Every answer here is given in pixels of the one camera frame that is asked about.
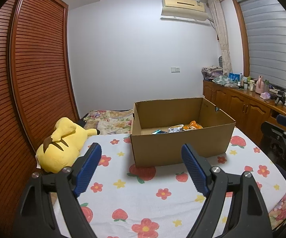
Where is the teal foil candy packet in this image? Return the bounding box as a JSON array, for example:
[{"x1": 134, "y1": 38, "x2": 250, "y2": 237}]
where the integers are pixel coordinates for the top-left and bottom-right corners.
[{"x1": 152, "y1": 130, "x2": 167, "y2": 134}]

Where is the wooden sideboard cabinet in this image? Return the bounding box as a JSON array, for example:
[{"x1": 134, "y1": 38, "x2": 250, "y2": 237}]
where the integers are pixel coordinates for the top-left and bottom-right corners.
[{"x1": 203, "y1": 80, "x2": 286, "y2": 146}]

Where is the floral patterned curtain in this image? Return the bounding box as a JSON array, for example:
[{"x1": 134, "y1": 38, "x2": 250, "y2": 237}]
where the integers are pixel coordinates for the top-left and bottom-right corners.
[{"x1": 208, "y1": 0, "x2": 232, "y2": 75}]

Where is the pink kettle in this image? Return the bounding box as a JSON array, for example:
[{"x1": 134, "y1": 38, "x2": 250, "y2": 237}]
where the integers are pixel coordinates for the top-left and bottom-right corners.
[{"x1": 255, "y1": 76, "x2": 265, "y2": 94}]

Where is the brown louvered wardrobe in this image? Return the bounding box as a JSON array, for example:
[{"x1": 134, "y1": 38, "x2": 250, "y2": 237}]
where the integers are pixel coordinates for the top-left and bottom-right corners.
[{"x1": 0, "y1": 0, "x2": 79, "y2": 237}]

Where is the blue box on sideboard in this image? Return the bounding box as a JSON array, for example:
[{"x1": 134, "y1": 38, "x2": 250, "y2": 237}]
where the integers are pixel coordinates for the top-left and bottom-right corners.
[{"x1": 228, "y1": 73, "x2": 240, "y2": 82}]

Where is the colourful floral quilt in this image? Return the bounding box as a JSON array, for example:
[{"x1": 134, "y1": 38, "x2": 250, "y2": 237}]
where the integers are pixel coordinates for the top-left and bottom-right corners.
[{"x1": 83, "y1": 109, "x2": 133, "y2": 135}]

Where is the brown cardboard box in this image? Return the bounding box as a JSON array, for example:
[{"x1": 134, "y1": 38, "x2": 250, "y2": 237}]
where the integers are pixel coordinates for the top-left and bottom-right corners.
[{"x1": 130, "y1": 97, "x2": 235, "y2": 167}]

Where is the white wall switch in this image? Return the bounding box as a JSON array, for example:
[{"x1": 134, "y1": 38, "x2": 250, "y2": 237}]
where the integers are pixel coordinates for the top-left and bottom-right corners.
[{"x1": 171, "y1": 67, "x2": 181, "y2": 73}]

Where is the beige wall air conditioner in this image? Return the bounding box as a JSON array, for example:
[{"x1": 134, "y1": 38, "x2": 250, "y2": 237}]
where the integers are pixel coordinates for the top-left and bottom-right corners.
[{"x1": 161, "y1": 0, "x2": 209, "y2": 21}]

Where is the grey window blind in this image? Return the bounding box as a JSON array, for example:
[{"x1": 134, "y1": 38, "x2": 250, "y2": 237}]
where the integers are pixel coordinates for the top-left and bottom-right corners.
[{"x1": 237, "y1": 0, "x2": 286, "y2": 89}]

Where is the yellow Pikachu plush toy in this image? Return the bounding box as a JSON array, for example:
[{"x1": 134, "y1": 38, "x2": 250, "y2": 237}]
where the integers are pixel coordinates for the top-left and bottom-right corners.
[{"x1": 35, "y1": 117, "x2": 100, "y2": 174}]

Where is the folded fabric pile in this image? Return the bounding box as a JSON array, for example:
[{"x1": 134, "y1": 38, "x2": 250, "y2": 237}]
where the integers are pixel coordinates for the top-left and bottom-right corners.
[{"x1": 201, "y1": 66, "x2": 223, "y2": 81}]

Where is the orange chicken feet snack bag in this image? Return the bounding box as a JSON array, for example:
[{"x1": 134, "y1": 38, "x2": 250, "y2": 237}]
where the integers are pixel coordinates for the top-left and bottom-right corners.
[{"x1": 183, "y1": 120, "x2": 203, "y2": 131}]

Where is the floral white bed sheet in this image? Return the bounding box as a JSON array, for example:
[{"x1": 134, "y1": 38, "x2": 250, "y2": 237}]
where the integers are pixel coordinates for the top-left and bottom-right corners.
[{"x1": 51, "y1": 127, "x2": 286, "y2": 238}]

